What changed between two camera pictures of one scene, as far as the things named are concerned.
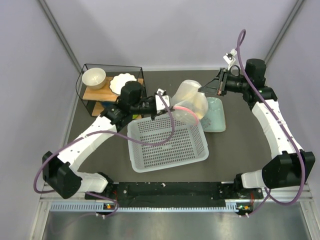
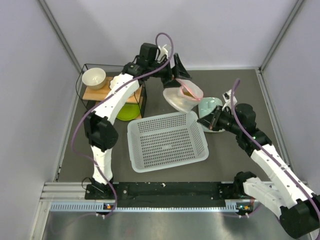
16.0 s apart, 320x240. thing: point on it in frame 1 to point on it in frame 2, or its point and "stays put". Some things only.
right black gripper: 217,86 to 210,120
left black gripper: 154,114 to 168,80
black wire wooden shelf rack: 97,84 stays put
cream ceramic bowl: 94,78 stays put
